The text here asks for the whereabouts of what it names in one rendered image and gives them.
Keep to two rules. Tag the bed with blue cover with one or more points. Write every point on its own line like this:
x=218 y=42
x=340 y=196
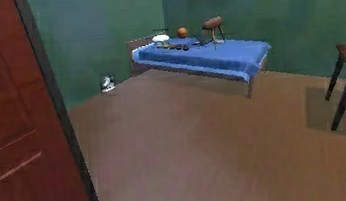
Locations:
x=208 y=58

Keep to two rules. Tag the small white and black object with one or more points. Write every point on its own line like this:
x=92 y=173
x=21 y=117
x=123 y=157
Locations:
x=107 y=83

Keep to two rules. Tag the orange ball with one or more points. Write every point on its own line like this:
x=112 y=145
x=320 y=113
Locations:
x=182 y=32

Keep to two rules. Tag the brown lamp on tripod legs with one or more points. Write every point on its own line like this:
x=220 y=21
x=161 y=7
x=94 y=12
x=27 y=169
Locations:
x=212 y=24

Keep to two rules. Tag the red-brown wooden room door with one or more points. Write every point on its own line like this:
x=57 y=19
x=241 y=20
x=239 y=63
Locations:
x=18 y=124

